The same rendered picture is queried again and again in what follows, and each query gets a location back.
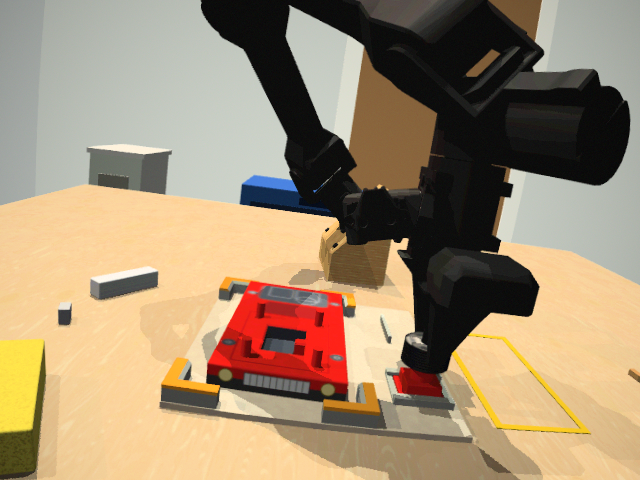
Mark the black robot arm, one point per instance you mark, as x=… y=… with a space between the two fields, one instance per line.
x=558 y=124

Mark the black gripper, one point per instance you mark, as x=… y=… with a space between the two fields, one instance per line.
x=455 y=285

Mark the yellow rectangular outline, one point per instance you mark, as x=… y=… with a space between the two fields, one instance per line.
x=492 y=415

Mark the red toy car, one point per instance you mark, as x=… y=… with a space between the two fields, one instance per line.
x=284 y=341

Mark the black tyre with white hub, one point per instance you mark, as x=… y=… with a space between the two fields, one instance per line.
x=414 y=355

